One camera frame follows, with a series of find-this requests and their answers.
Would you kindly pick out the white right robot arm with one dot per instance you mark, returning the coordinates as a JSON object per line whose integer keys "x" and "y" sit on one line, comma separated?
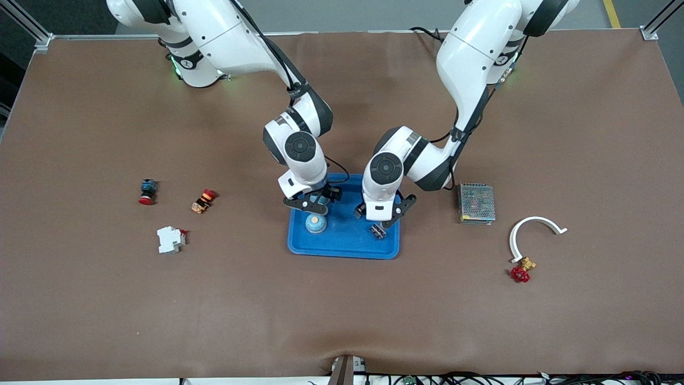
{"x": 214, "y": 32}

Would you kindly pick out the red orange push button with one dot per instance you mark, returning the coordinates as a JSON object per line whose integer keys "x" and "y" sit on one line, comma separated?
{"x": 202, "y": 202}

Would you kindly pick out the red blue emergency button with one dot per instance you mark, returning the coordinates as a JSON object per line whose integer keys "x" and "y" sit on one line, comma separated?
{"x": 147, "y": 191}

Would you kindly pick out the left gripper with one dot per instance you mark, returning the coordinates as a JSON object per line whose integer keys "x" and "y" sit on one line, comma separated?
{"x": 358, "y": 211}

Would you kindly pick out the white curved plastic clamp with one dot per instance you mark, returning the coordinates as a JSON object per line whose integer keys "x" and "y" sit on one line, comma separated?
{"x": 534, "y": 218}

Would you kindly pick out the black cylindrical capacitor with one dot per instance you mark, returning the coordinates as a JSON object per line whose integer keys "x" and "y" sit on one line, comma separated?
{"x": 378, "y": 231}

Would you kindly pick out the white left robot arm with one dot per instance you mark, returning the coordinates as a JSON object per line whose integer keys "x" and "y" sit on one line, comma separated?
{"x": 470, "y": 53}

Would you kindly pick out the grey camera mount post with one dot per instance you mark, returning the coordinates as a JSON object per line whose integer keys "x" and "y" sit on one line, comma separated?
{"x": 346, "y": 369}

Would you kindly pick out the metal mesh power supply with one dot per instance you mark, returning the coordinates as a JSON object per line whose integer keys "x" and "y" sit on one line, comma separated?
{"x": 476, "y": 203}

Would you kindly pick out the blue round bell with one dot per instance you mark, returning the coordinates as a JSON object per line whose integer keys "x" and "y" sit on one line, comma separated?
{"x": 316, "y": 224}
{"x": 316, "y": 200}

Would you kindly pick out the blue plastic tray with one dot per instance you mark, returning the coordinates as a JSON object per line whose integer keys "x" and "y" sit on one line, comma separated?
{"x": 347, "y": 243}

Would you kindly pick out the aluminium frame profile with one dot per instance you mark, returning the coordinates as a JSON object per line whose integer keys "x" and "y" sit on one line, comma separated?
{"x": 44, "y": 43}
{"x": 649, "y": 33}

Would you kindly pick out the white circuit breaker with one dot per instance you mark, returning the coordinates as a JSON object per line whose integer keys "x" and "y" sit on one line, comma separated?
{"x": 170, "y": 240}

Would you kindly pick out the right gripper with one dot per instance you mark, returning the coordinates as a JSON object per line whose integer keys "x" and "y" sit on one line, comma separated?
{"x": 324, "y": 194}

